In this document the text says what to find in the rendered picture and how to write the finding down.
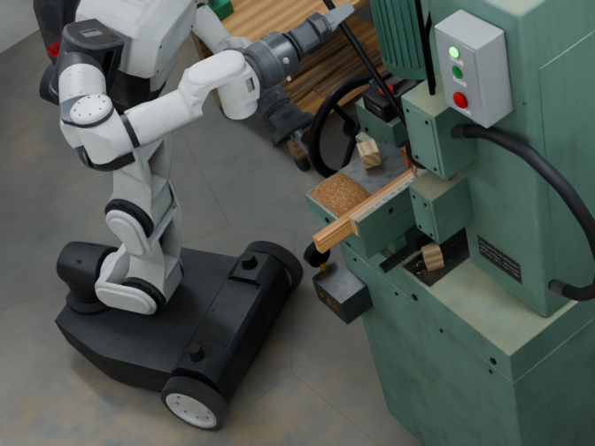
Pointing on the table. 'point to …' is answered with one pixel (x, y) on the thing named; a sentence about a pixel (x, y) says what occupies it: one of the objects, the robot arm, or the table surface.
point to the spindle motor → (398, 38)
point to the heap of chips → (340, 194)
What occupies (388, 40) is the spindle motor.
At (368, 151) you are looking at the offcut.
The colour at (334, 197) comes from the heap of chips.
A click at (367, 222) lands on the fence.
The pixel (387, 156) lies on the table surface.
